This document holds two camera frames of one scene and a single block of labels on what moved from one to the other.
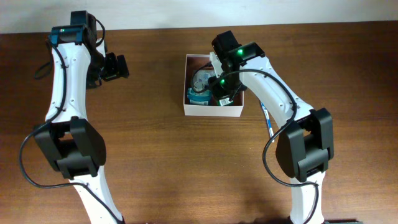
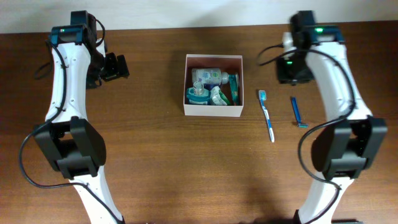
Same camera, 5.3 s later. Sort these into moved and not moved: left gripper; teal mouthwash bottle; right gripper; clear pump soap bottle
Moved: right gripper
Not moved: left gripper; clear pump soap bottle; teal mouthwash bottle
